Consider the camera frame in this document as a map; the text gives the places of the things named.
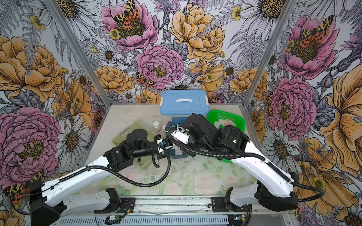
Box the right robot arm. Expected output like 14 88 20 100
166 114 298 212

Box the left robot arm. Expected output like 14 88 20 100
29 129 173 226

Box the dark teal plastic tray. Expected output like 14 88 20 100
168 147 189 159

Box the white pill bottle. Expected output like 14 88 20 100
153 121 161 133

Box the blue lidded storage box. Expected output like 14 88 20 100
160 89 209 125

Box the pale green perforated basket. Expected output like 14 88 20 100
112 121 156 171

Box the bright green perforated basket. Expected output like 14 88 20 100
206 110 249 163

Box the left black cable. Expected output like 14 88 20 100
9 142 172 216

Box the black cable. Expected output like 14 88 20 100
9 142 172 216
166 128 326 203

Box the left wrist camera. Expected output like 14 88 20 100
154 134 172 149

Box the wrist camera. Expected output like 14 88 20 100
171 130 193 147
154 134 172 149

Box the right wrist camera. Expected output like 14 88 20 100
171 130 193 147

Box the aluminium front rail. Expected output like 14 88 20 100
53 195 277 226

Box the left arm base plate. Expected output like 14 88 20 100
94 198 136 214

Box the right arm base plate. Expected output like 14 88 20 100
211 196 250 213

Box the right black cable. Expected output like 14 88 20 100
166 128 326 203

